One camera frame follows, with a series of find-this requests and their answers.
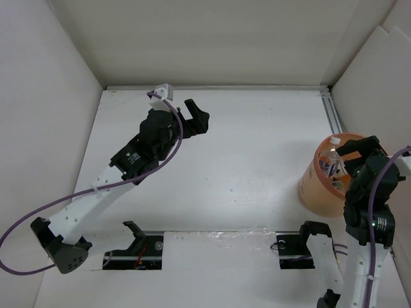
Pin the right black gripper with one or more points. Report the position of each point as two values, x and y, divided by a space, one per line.
365 145

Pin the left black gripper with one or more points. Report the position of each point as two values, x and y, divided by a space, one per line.
198 124

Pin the red label clear bottle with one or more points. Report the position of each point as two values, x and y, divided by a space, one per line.
331 164

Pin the clear water bottle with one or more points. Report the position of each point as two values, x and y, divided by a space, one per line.
341 184

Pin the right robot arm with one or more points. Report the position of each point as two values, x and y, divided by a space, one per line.
369 221

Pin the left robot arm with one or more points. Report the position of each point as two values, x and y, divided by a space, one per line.
62 236

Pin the orange plastic bin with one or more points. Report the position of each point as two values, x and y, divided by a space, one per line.
316 190

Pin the aluminium rail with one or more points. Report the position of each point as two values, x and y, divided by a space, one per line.
330 110

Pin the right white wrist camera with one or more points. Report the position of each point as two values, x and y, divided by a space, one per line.
403 162

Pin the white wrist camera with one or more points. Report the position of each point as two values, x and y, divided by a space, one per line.
403 162
157 96

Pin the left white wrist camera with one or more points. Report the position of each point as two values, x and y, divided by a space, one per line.
157 96

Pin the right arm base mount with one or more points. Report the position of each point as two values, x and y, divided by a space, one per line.
292 249

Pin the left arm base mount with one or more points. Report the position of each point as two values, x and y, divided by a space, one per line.
143 253

